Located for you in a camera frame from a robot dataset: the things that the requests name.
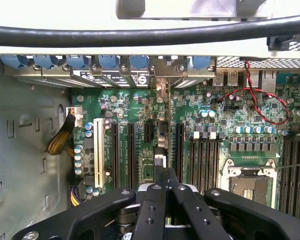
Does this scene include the metal CPU socket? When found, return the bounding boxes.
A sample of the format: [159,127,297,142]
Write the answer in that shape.
[219,158,278,208]

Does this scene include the long black expansion slot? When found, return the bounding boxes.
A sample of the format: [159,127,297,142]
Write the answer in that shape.
[111,121,121,190]
[127,121,136,190]
[176,122,185,185]

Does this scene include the white expansion slot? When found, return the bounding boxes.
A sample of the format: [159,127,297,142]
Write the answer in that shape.
[93,118,106,189]

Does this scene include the short black expansion slot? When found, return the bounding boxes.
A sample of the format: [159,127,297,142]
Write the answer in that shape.
[144,122,153,144]

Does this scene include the thin metal locking lever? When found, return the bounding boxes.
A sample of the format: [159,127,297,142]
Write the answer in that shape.
[276,161,300,171]

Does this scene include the green motherboard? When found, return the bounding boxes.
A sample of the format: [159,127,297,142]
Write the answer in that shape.
[69,74,300,223]

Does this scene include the white power connector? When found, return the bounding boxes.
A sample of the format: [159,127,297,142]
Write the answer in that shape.
[64,106,84,128]

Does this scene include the grey metal PC case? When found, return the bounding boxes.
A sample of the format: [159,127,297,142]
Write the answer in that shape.
[0,49,300,240]

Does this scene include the silver USB port block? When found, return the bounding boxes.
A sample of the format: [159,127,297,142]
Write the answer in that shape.
[215,70,240,87]

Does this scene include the blue slot retention clip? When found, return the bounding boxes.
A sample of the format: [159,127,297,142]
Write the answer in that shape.
[33,54,59,71]
[129,54,150,70]
[66,54,91,71]
[192,56,213,71]
[0,54,29,71]
[98,54,121,70]

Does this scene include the purple and yellow wires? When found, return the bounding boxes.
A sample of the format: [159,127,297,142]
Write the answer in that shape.
[69,186,83,207]

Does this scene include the yellow and black braided cable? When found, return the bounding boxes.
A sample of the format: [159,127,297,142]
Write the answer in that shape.
[46,112,76,156]

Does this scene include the red and black twisted wire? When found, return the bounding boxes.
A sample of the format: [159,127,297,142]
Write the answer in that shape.
[216,61,291,126]

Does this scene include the thick black cable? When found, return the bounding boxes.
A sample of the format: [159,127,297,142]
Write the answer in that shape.
[0,14,300,48]

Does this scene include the black cable clip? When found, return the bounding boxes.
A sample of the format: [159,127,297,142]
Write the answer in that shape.
[266,33,300,52]

